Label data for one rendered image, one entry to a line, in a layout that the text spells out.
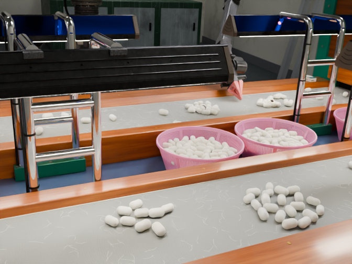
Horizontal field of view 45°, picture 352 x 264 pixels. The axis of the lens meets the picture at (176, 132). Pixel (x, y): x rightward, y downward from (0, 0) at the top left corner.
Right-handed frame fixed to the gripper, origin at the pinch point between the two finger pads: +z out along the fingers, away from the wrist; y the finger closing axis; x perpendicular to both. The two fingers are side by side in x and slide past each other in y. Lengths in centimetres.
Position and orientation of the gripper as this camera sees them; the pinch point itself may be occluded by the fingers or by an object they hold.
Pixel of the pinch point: (240, 97)
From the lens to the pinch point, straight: 182.5
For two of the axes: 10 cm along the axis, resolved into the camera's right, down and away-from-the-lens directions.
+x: -3.0, 5.1, 8.1
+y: 9.1, -1.1, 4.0
